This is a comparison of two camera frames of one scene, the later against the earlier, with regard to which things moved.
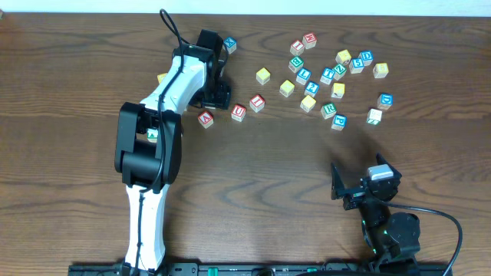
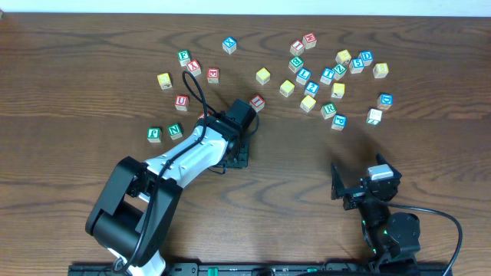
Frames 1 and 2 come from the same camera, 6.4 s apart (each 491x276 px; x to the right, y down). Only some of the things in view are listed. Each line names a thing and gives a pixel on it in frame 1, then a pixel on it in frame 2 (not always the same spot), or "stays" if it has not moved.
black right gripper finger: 337,188 stays
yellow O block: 263,76 stays
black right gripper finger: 382,161 stays
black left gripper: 213,99 -> 238,158
